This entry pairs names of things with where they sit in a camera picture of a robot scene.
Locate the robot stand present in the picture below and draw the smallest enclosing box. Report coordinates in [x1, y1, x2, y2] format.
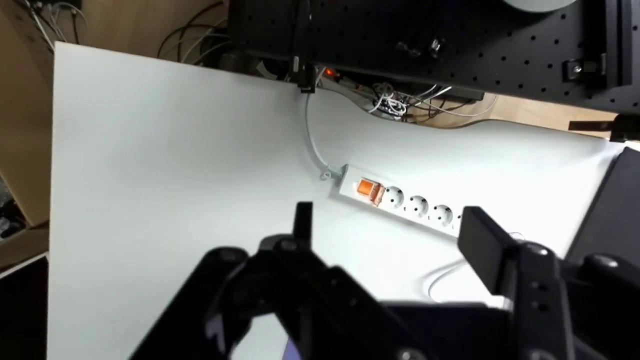
[228, 0, 640, 115]

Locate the grey cable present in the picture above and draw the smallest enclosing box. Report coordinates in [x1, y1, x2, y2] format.
[304, 92, 349, 181]

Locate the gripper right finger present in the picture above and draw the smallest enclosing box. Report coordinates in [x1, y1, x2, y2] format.
[457, 205, 640, 360]

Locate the tangle of white cables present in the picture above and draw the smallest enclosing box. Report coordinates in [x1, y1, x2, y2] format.
[367, 81, 499, 122]

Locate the black box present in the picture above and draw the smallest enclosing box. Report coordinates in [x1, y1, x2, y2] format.
[565, 147, 640, 264]

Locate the white cable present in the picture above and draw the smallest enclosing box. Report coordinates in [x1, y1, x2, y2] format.
[427, 259, 470, 302]

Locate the bunch of black and white cables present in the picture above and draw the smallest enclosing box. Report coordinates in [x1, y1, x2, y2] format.
[156, 0, 235, 66]

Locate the white power strip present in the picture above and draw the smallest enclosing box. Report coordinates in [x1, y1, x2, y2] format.
[332, 163, 523, 243]

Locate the black clamp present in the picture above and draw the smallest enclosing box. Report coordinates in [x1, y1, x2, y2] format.
[568, 113, 640, 144]
[289, 54, 319, 94]

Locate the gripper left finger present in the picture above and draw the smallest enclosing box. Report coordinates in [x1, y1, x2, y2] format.
[129, 201, 432, 360]

